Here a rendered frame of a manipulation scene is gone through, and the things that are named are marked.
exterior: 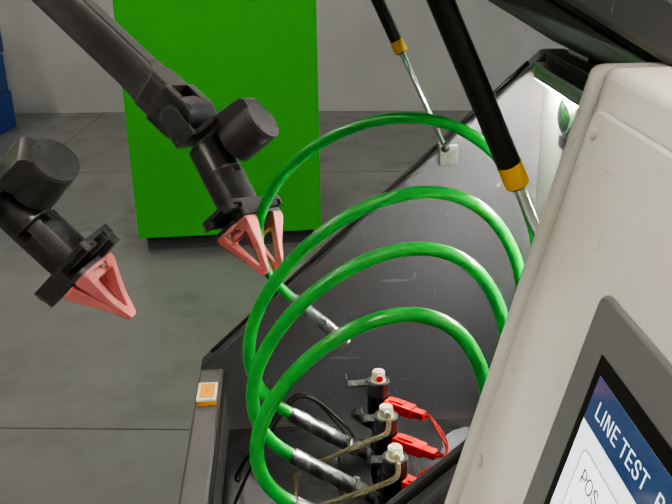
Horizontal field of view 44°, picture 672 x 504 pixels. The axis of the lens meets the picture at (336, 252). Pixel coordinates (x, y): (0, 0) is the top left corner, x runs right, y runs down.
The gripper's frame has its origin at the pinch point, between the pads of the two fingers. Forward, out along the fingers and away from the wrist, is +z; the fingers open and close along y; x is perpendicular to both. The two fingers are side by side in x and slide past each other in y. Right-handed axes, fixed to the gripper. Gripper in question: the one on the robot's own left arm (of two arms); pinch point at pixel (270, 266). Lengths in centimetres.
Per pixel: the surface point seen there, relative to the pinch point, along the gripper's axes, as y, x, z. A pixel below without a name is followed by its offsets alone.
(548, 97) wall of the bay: 34.6, -32.6, -4.8
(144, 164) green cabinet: 195, 207, -153
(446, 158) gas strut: 28.6, -16.5, -5.4
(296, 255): -15.6, -17.1, 6.4
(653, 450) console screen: -44, -53, 35
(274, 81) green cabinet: 232, 140, -154
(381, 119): 0.8, -25.3, -5.6
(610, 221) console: -35, -54, 23
